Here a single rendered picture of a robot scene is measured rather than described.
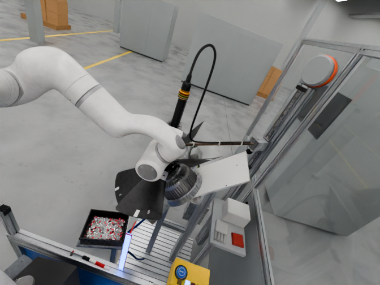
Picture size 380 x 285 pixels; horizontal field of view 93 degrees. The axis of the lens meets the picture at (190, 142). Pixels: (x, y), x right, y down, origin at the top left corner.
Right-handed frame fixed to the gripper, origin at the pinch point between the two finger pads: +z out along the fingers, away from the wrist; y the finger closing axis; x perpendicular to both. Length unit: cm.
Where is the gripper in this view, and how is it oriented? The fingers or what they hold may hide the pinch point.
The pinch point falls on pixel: (174, 125)
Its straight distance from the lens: 80.5
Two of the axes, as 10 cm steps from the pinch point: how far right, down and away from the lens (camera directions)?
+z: 1.9, -5.3, 8.3
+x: 3.1, -7.7, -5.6
